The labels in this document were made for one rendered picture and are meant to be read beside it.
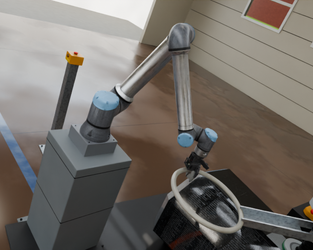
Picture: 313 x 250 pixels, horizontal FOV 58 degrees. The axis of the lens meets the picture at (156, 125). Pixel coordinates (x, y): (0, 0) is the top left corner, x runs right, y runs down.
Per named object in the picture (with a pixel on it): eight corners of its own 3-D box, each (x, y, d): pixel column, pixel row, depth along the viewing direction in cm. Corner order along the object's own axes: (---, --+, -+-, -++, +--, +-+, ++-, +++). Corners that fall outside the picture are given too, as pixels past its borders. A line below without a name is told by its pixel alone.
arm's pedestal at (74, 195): (41, 276, 185) (72, 177, 150) (16, 219, 214) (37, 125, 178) (106, 248, 221) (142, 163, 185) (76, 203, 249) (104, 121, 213)
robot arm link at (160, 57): (94, 103, 182) (179, 15, 150) (107, 97, 198) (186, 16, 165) (111, 121, 183) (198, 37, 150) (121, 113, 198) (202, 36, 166)
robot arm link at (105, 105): (82, 118, 168) (90, 92, 161) (96, 110, 183) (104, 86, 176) (104, 130, 166) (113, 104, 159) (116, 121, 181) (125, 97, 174)
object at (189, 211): (239, 195, 192) (242, 191, 190) (245, 250, 147) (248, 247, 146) (176, 158, 191) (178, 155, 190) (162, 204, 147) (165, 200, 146)
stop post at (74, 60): (57, 145, 310) (82, 50, 264) (63, 156, 297) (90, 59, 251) (38, 145, 297) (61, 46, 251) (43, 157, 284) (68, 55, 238)
